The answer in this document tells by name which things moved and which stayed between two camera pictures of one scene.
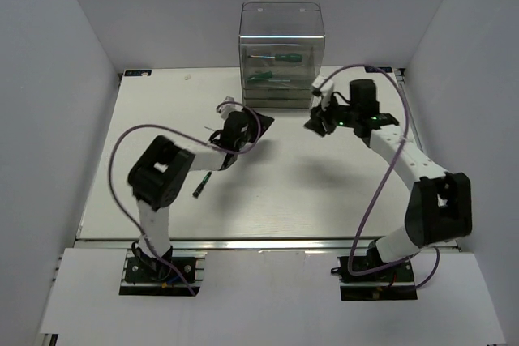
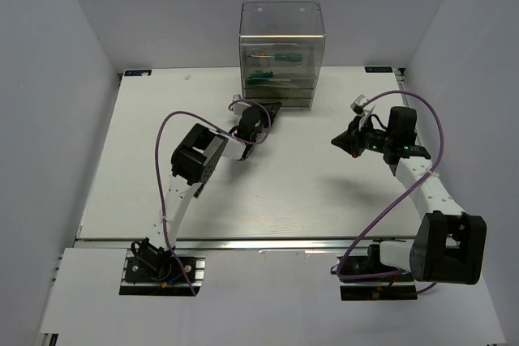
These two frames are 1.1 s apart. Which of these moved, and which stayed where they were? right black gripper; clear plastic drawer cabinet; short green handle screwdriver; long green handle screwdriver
Moved: right black gripper
Stayed: short green handle screwdriver; long green handle screwdriver; clear plastic drawer cabinet
